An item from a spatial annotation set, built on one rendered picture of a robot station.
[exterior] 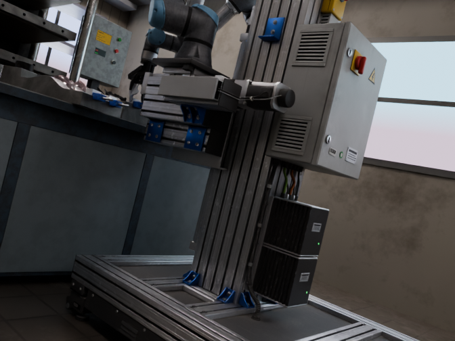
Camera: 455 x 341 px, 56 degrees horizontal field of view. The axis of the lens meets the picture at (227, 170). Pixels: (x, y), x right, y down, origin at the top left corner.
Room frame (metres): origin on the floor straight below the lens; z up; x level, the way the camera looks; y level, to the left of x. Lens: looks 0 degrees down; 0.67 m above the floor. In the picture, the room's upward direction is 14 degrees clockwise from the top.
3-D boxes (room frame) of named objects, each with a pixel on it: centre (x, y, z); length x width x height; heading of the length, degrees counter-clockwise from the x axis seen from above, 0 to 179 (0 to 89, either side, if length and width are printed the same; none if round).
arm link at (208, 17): (1.65, 0.23, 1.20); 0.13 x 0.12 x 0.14; 108
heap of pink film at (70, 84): (1.96, 0.81, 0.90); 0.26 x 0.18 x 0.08; 66
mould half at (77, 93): (1.95, 0.82, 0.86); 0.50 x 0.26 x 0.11; 66
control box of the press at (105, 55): (2.90, 1.03, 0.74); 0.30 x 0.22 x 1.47; 138
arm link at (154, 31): (1.97, 0.45, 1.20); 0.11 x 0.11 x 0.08; 18
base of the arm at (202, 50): (1.66, 0.23, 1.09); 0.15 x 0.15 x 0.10
